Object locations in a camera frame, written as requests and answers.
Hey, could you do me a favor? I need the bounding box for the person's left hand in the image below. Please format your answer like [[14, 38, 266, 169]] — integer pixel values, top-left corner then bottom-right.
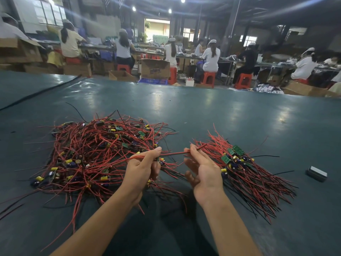
[[121, 146, 163, 203]]

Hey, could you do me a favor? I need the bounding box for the person's right hand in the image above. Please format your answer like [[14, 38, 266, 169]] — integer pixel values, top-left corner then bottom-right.
[[184, 144, 225, 208]]

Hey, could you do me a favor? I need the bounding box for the red wire with yellow connector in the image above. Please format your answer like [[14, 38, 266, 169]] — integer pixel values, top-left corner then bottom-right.
[[130, 148, 195, 160]]

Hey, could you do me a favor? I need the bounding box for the pile of red-wired boards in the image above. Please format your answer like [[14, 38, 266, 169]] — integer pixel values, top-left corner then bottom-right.
[[0, 112, 184, 251]]

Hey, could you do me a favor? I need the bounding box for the sorted bundle of wired boards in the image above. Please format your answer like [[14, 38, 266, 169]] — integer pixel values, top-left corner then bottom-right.
[[189, 125, 298, 223]]

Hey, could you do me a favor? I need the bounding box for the person's left forearm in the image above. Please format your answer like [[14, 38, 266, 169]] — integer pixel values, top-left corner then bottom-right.
[[50, 190, 140, 256]]

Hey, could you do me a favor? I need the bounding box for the person's right forearm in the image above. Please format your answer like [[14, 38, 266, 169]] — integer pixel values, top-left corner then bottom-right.
[[201, 199, 263, 256]]

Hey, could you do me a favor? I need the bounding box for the dark green table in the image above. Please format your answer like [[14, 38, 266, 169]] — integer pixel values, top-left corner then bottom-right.
[[0, 71, 341, 256]]

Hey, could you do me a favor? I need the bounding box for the blue plastic crate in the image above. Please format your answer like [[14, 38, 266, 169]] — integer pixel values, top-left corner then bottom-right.
[[138, 78, 169, 85]]

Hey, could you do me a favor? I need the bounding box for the heap of black white items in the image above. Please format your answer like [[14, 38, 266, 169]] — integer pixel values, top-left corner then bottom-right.
[[254, 84, 285, 94]]

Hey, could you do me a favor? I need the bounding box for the small black grey block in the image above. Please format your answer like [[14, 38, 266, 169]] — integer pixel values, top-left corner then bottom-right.
[[306, 166, 328, 182]]

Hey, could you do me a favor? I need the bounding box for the yellow sack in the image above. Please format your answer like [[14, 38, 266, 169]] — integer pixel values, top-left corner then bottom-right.
[[48, 52, 65, 67]]

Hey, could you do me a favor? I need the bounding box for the large open cardboard box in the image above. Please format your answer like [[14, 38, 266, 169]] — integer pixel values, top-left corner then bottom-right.
[[0, 38, 44, 64]]

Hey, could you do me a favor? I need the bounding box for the grid window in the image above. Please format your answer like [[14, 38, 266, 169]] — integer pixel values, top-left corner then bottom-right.
[[33, 0, 67, 26]]

